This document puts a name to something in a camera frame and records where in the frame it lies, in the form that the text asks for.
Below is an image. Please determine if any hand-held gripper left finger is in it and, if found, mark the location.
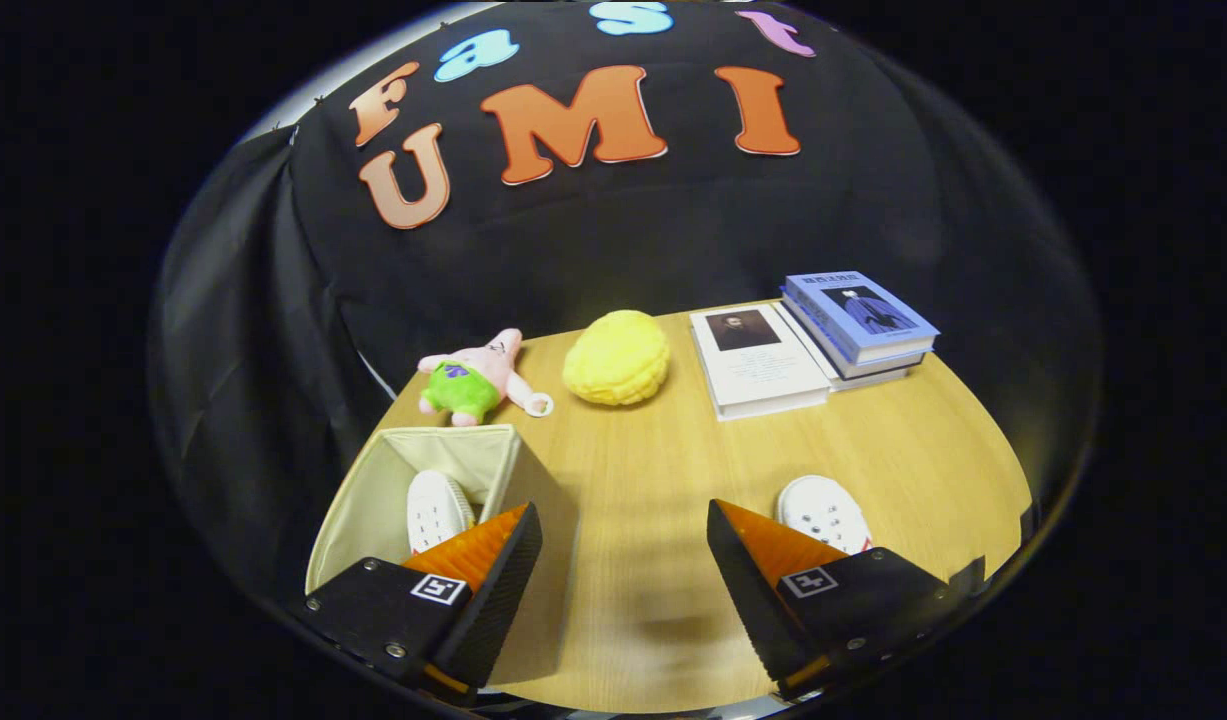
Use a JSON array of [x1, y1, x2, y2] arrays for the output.
[[301, 501, 544, 701]]

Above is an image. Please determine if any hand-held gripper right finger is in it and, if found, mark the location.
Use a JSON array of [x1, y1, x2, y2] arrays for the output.
[[706, 498, 959, 703]]

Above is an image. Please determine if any white canvas shoe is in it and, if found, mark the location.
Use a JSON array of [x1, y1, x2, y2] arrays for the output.
[[406, 469, 477, 557], [776, 474, 874, 557]]

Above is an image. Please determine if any brown fabric storage box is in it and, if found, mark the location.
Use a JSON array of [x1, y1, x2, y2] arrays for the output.
[[305, 424, 580, 687]]

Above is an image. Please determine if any pink starfish plush toy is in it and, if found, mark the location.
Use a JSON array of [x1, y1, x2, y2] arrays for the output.
[[417, 328, 555, 428]]

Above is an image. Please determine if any white portrait cover book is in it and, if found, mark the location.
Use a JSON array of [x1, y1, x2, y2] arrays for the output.
[[689, 303, 832, 422]]

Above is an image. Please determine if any blue spine book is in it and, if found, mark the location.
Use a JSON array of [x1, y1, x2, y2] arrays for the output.
[[778, 295, 929, 381]]

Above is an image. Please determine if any yellow bumpy soft toy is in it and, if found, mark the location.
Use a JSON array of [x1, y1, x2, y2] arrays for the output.
[[561, 309, 671, 407]]

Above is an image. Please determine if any blue cover book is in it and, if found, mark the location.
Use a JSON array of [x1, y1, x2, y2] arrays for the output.
[[781, 271, 941, 366]]

